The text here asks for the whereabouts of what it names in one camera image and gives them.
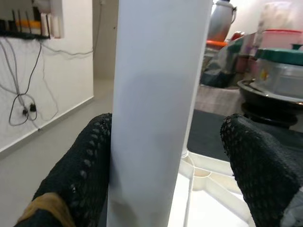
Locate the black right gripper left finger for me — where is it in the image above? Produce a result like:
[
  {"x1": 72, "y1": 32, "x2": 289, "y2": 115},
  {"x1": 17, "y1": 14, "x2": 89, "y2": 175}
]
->
[{"x1": 14, "y1": 113, "x2": 113, "y2": 227}]

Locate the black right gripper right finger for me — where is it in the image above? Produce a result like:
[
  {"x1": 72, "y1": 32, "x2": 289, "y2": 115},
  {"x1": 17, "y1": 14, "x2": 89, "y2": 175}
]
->
[{"x1": 220, "y1": 113, "x2": 303, "y2": 227}]

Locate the yellow rubber band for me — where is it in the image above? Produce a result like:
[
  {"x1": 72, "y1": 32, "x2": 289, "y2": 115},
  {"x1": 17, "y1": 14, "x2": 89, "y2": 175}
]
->
[{"x1": 20, "y1": 192, "x2": 74, "y2": 227}]

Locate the black round wok stand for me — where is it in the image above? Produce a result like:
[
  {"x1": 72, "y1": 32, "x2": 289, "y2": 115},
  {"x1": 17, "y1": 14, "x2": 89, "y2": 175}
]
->
[{"x1": 237, "y1": 79, "x2": 303, "y2": 130}]

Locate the white plastic table top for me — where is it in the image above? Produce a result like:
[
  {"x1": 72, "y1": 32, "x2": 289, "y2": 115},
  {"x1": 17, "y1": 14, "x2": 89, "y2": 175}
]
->
[{"x1": 169, "y1": 151, "x2": 303, "y2": 227}]

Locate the bench with white lace cloth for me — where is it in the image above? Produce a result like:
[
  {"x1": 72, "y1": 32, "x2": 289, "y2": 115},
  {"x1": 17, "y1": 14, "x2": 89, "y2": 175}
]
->
[{"x1": 195, "y1": 83, "x2": 247, "y2": 117}]

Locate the clear plastic container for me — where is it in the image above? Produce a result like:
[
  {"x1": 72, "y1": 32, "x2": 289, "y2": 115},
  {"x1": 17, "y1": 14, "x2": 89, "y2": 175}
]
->
[{"x1": 257, "y1": 61, "x2": 303, "y2": 97}]

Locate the black plastic bag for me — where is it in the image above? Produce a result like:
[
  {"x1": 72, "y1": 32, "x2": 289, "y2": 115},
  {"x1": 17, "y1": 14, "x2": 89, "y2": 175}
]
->
[{"x1": 200, "y1": 35, "x2": 258, "y2": 88}]

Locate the white box with pink lid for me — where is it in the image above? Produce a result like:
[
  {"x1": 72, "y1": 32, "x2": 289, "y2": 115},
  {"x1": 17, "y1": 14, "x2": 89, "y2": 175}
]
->
[{"x1": 259, "y1": 29, "x2": 303, "y2": 51}]

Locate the steel pot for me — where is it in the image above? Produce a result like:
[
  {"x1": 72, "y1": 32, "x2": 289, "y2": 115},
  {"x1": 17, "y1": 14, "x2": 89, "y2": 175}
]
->
[{"x1": 207, "y1": 0, "x2": 238, "y2": 42}]

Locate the black wall cable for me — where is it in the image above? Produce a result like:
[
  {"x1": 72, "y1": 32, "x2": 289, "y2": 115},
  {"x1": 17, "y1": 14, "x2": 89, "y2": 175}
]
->
[{"x1": 0, "y1": 38, "x2": 95, "y2": 132}]

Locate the wall shelf with dark items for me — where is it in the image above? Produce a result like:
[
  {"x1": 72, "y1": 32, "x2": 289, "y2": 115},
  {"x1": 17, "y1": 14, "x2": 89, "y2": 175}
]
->
[{"x1": 0, "y1": 0, "x2": 65, "y2": 41}]

